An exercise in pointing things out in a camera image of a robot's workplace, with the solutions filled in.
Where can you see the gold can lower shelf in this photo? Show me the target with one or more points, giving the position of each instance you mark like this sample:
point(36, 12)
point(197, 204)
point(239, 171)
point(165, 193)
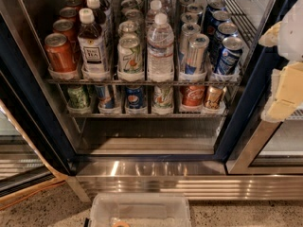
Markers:
point(213, 97)

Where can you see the orange soda can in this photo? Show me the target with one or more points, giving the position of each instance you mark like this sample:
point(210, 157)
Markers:
point(69, 13)
point(67, 28)
point(59, 52)

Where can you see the front clear water bottle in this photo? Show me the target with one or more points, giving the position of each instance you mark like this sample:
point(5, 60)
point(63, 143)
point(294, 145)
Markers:
point(160, 43)

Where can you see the open fridge glass door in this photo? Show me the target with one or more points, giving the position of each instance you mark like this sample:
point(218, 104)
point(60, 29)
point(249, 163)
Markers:
point(23, 169)

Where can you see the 7up can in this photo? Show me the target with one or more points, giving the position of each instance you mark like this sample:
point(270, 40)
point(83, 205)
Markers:
point(128, 27)
point(130, 54)

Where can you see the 7up can lower shelf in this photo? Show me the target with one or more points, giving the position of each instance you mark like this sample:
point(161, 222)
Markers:
point(162, 96)

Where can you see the front orange soda can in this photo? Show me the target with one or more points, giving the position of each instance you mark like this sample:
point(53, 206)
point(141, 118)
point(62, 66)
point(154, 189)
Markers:
point(59, 52)

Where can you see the right fridge sliding door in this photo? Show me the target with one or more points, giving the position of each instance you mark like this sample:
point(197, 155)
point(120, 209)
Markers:
point(270, 148)

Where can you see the green can lower shelf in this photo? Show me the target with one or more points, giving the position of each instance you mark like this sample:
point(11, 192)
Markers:
point(78, 96)

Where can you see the front tea bottle white cap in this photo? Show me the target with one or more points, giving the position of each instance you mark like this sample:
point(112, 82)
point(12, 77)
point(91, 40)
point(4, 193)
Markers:
point(91, 43)

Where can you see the wire shelf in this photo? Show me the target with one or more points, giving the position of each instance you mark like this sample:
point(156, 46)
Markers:
point(141, 82)
point(147, 115)

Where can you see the lower wire shelf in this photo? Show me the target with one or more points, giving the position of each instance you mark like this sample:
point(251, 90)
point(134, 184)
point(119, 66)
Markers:
point(147, 115)

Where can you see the blue pepsi can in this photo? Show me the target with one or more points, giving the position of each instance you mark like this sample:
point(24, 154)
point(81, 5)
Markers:
point(224, 30)
point(216, 18)
point(229, 55)

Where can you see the pepsi can lower shelf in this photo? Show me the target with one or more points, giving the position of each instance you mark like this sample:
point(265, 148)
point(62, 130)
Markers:
point(135, 97)

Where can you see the clear plastic bin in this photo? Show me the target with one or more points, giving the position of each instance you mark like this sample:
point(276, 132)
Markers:
point(139, 210)

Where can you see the top wire shelf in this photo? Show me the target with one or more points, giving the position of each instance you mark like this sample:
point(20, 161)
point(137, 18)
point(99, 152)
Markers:
point(141, 82)

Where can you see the red coca-cola can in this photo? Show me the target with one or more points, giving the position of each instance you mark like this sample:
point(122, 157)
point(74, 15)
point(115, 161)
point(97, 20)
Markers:
point(192, 95)

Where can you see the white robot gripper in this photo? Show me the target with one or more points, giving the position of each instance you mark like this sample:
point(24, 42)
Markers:
point(293, 37)

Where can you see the blue can lower shelf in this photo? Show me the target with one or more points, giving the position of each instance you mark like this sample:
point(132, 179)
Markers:
point(105, 94)

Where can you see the front silver energy drink can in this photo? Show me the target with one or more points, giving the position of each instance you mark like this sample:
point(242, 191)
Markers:
point(197, 48)

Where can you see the front blue pepsi can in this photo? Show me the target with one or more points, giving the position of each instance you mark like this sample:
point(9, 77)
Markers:
point(229, 55)

